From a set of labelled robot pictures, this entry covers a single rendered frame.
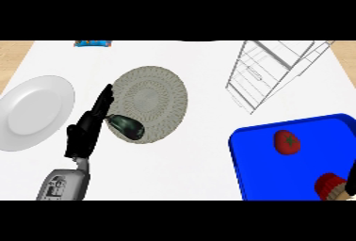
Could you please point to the dark green eggplant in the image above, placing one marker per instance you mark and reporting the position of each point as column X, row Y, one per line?
column 127, row 126

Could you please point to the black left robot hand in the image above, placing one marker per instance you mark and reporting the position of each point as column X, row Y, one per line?
column 86, row 131

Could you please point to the blue and orange packet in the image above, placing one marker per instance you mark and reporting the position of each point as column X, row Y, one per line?
column 92, row 43

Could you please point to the white round plate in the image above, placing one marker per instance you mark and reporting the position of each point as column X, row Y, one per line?
column 34, row 112

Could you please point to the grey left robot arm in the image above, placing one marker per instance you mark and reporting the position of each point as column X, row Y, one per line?
column 62, row 185

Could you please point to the grey woven round placemat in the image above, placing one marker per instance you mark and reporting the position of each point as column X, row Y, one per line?
column 152, row 100

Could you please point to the red tomato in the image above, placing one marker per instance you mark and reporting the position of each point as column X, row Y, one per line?
column 287, row 142

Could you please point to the blue tray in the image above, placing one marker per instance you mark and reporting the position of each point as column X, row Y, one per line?
column 287, row 169

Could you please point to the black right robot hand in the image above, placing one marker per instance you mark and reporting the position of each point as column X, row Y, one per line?
column 352, row 183

